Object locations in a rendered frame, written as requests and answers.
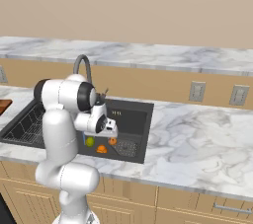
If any green pear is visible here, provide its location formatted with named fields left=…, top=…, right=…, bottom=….
left=85, top=136, right=96, bottom=147

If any orange tangerine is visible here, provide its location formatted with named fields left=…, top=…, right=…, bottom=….
left=96, top=145, right=109, bottom=154

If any light wood sink front panel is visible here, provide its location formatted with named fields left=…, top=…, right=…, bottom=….
left=98, top=176, right=159, bottom=207

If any grey wall outlet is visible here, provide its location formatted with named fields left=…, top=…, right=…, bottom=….
left=228, top=84, right=251, bottom=107
left=0, top=65, right=9, bottom=84
left=188, top=80, right=207, bottom=103

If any light wood cabinet door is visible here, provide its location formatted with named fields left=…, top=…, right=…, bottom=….
left=2, top=178, right=63, bottom=224
left=86, top=193, right=157, bottom=224

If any dark grey sink basin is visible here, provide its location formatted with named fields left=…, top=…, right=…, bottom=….
left=0, top=98, right=155, bottom=165

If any silver drawer handle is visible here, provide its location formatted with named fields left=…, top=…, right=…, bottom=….
left=212, top=202, right=253, bottom=215

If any dark faucet lever handle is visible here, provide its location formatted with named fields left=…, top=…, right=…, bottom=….
left=101, top=87, right=110, bottom=100

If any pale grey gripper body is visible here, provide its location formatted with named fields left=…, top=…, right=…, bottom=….
left=95, top=127, right=120, bottom=139

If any light wood drawer front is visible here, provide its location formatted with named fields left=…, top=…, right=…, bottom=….
left=156, top=186, right=253, bottom=224

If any grey curved sink faucet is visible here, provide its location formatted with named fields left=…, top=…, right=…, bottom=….
left=72, top=53, right=94, bottom=85

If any brown wooden cutting board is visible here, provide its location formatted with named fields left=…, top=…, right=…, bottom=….
left=0, top=99, right=14, bottom=115

